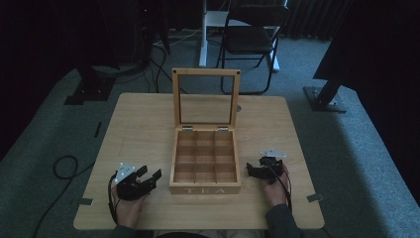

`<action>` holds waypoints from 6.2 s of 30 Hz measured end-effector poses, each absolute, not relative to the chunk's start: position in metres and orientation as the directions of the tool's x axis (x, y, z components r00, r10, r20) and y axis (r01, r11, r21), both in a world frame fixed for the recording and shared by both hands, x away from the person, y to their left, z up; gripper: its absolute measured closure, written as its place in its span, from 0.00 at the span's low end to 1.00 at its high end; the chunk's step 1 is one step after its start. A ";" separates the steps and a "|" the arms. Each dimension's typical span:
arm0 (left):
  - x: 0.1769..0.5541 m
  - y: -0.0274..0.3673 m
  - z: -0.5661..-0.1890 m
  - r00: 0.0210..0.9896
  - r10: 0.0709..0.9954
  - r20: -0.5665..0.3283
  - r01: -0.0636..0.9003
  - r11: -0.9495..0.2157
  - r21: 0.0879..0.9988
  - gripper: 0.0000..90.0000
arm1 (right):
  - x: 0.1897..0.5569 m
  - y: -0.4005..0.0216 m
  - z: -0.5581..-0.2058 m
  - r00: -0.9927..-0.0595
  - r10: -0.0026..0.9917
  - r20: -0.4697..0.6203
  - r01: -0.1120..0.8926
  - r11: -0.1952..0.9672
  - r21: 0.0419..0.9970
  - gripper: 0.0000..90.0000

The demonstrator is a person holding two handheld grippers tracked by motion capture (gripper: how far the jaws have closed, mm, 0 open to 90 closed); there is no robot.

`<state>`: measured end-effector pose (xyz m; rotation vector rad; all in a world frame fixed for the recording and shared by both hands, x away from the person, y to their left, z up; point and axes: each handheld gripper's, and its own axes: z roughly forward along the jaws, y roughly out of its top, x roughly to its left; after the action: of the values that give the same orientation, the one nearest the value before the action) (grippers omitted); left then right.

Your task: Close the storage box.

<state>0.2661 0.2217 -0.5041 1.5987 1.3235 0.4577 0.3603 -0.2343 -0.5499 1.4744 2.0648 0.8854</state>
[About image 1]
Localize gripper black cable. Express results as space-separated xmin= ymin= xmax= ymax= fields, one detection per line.
xmin=107 ymin=171 xmax=121 ymax=226
xmin=268 ymin=164 xmax=293 ymax=213

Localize black stand with metal base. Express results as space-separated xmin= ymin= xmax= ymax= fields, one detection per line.
xmin=302 ymin=39 xmax=349 ymax=115

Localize black floor cables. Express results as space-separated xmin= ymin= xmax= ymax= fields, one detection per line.
xmin=115 ymin=39 xmax=188 ymax=95

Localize person's left hand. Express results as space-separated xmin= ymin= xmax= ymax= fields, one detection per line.
xmin=111 ymin=183 xmax=149 ymax=230

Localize black folding chair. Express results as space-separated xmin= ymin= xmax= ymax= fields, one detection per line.
xmin=215 ymin=2 xmax=292 ymax=96
xmin=197 ymin=0 xmax=282 ymax=73

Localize black looped floor cable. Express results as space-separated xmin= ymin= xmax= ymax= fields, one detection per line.
xmin=32 ymin=155 xmax=97 ymax=238

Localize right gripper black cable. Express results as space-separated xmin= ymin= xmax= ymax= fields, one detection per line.
xmin=268 ymin=164 xmax=293 ymax=213

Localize wooden tea box with lid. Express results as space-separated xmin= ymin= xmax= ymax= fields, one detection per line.
xmin=168 ymin=67 xmax=242 ymax=195

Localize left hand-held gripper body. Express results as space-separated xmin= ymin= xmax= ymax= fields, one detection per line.
xmin=113 ymin=162 xmax=154 ymax=201

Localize white floor cable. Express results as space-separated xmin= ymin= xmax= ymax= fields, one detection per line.
xmin=154 ymin=27 xmax=203 ymax=48

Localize person's right hand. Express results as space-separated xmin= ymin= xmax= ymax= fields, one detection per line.
xmin=262 ymin=164 xmax=290 ymax=208

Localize black stand base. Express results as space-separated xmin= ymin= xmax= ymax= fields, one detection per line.
xmin=63 ymin=64 xmax=117 ymax=106

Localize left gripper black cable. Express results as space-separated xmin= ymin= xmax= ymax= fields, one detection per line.
xmin=107 ymin=171 xmax=121 ymax=226

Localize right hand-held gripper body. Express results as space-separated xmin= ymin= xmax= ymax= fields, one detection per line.
xmin=258 ymin=149 xmax=288 ymax=185

